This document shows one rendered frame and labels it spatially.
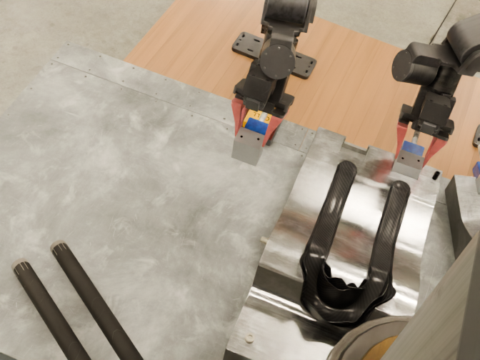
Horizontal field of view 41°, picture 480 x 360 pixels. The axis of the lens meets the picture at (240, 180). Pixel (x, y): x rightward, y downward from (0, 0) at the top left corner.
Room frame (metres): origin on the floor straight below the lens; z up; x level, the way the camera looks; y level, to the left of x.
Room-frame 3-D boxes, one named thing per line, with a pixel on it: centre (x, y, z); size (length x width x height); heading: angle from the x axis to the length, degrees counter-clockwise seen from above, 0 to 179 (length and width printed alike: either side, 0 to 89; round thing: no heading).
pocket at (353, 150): (0.86, -0.21, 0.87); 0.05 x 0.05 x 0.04; 77
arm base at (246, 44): (1.18, -0.03, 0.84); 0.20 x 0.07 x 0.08; 74
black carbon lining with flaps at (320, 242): (0.64, -0.22, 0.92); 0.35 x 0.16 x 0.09; 167
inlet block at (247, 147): (0.82, -0.01, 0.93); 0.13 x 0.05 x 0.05; 167
